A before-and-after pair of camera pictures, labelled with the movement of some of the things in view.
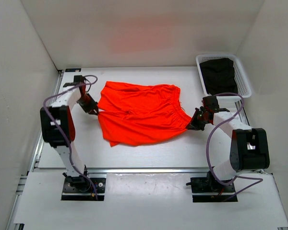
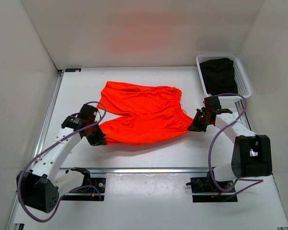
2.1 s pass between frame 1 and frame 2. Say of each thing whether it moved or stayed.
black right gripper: stayed
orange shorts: stayed
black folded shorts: stayed
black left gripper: moved
